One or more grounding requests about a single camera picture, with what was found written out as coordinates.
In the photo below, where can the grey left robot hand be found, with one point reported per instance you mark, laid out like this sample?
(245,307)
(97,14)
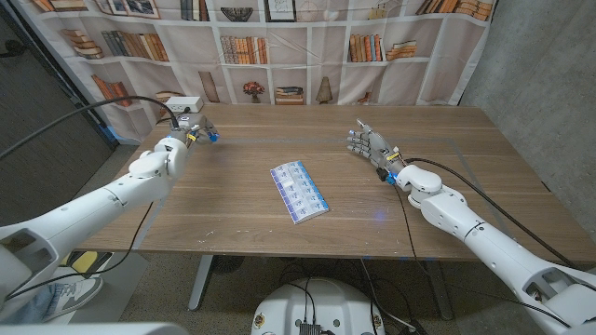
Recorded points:
(191,123)

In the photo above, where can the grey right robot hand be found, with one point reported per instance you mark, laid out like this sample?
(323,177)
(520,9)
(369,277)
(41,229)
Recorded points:
(379,149)

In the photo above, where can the blue pill capsule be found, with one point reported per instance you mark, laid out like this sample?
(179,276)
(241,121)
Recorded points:
(213,137)

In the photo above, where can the white robot shoulder cover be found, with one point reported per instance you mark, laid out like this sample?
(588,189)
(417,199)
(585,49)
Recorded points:
(93,329)

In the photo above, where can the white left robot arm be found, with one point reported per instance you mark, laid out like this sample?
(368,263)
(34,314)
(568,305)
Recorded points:
(93,205)

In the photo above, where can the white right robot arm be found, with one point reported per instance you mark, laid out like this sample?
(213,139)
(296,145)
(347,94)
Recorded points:
(465,223)

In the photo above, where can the translucent purple weekly pill organizer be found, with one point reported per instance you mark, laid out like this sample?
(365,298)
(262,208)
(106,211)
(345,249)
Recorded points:
(298,193)

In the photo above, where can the white power strip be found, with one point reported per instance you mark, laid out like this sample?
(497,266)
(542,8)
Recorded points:
(184,103)

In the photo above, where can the printed bookshelf backdrop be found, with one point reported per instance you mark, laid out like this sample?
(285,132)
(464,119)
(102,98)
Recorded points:
(326,46)

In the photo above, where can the black ribbed round disc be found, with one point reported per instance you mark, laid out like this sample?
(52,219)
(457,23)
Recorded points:
(228,264)

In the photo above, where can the grey table leg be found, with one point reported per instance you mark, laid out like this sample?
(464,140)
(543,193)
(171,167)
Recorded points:
(440,293)
(200,284)

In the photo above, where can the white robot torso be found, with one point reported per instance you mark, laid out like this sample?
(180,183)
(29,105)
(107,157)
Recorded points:
(335,302)

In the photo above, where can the grey white sneaker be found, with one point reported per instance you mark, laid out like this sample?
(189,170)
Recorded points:
(79,290)

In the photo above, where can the blue jeans leg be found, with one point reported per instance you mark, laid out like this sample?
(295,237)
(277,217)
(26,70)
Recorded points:
(37,304)

